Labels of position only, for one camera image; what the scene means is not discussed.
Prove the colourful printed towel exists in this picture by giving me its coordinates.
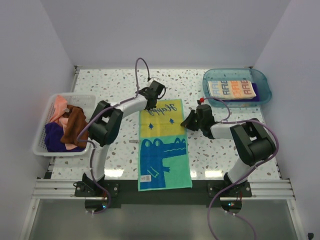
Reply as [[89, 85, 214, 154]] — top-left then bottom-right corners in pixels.
[[207, 79, 257, 101]]

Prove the yellow green patterned towel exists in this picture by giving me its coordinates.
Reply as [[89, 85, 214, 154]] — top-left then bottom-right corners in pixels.
[[138, 99, 193, 192]]

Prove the purple towel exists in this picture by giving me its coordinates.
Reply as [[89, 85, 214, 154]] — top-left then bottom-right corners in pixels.
[[212, 82, 263, 103], [44, 122, 85, 153]]

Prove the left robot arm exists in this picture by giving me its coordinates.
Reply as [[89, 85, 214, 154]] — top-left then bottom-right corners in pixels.
[[74, 80, 166, 197]]

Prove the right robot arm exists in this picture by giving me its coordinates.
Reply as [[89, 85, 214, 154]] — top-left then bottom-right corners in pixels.
[[180, 104, 276, 197]]

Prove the white plastic laundry basket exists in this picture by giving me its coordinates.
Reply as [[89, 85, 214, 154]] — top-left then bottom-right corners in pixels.
[[32, 92, 98, 157]]

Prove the teal translucent plastic bin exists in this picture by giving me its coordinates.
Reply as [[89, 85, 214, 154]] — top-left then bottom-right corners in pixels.
[[202, 68, 272, 108]]

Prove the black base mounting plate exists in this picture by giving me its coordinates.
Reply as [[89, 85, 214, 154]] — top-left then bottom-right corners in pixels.
[[74, 179, 251, 210]]

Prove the brown towel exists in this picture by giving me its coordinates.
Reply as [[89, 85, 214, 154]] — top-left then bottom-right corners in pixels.
[[58, 104, 89, 151]]

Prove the pink towel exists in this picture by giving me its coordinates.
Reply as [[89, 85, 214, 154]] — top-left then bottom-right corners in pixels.
[[49, 95, 68, 133]]

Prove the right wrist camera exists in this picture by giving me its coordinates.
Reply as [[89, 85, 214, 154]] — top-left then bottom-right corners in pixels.
[[197, 97, 205, 105]]

